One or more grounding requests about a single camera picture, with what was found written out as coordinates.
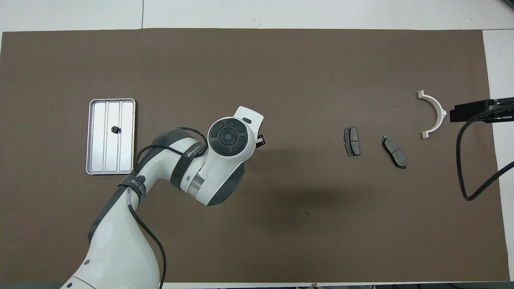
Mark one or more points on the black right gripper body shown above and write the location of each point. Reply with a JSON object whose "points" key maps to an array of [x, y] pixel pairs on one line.
{"points": [[502, 105]]}

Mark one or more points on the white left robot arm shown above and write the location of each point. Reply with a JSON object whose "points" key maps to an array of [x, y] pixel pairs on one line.
{"points": [[120, 241]]}

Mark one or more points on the silver metal tray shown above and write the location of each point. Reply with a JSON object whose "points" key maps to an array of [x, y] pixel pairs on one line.
{"points": [[100, 140]]}

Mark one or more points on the brown table mat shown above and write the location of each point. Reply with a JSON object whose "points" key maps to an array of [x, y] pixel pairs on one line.
{"points": [[281, 60]]}

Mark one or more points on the curved dark brake pad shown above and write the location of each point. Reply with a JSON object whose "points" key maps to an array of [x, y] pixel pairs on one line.
{"points": [[395, 153]]}

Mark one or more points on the rectangular dark brake pad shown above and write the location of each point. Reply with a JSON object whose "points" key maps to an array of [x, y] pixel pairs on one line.
{"points": [[352, 142]]}

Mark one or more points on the white curved plastic bracket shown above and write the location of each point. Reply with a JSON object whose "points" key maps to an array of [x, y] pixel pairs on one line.
{"points": [[441, 115]]}

